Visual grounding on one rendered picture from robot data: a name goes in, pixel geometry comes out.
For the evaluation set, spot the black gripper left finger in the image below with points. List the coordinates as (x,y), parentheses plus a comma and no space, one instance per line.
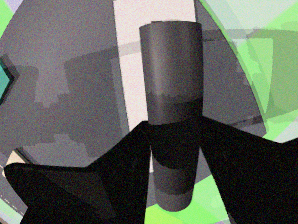
(113,187)

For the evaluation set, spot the white tile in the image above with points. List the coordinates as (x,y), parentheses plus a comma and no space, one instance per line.
(16,158)

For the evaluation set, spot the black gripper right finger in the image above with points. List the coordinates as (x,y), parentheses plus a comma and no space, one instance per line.
(251,173)

